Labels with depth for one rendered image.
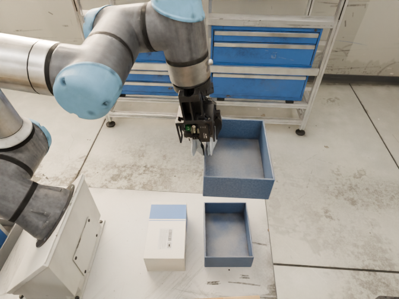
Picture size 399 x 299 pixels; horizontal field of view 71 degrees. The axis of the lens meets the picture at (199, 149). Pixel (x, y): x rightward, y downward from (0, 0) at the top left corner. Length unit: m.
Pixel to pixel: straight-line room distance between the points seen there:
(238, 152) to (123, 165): 1.58
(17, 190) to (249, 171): 0.58
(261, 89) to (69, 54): 1.93
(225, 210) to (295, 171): 1.25
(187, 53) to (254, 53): 1.65
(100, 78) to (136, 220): 0.75
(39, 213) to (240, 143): 0.56
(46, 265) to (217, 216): 0.56
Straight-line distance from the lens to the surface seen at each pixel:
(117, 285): 0.98
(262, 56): 2.12
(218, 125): 0.61
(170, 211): 0.96
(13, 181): 0.86
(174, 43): 0.47
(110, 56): 0.41
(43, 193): 0.87
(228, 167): 0.70
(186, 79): 0.49
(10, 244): 1.16
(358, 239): 2.04
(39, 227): 0.86
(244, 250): 1.00
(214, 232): 1.02
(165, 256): 0.89
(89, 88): 0.37
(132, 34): 0.47
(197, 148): 0.66
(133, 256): 1.01
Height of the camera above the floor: 1.59
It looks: 44 degrees down
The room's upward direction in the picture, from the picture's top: straight up
